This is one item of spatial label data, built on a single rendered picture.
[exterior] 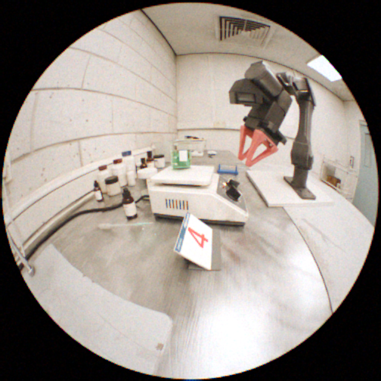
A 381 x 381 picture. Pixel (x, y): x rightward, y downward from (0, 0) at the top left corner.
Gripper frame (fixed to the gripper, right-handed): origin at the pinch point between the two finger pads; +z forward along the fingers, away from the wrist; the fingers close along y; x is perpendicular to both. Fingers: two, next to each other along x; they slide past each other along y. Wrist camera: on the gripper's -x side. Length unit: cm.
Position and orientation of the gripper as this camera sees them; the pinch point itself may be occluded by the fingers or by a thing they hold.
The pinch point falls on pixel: (245, 159)
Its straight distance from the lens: 30.4
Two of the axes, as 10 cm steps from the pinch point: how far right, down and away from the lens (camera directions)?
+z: -4.6, 7.7, 4.4
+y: 1.6, 5.6, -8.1
